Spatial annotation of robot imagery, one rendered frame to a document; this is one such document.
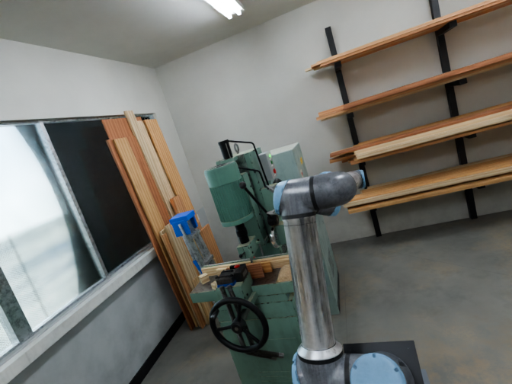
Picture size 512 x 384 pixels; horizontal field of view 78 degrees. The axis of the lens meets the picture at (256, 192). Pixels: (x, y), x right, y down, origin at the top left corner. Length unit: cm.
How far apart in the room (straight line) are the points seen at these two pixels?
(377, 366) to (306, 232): 44
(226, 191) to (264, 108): 240
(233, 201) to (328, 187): 69
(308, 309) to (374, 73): 308
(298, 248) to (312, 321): 24
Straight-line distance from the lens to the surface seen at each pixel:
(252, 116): 392
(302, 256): 106
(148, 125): 358
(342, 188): 105
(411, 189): 350
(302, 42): 387
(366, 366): 113
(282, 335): 178
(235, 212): 160
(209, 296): 179
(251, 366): 197
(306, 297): 109
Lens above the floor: 163
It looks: 11 degrees down
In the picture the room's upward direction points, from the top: 18 degrees counter-clockwise
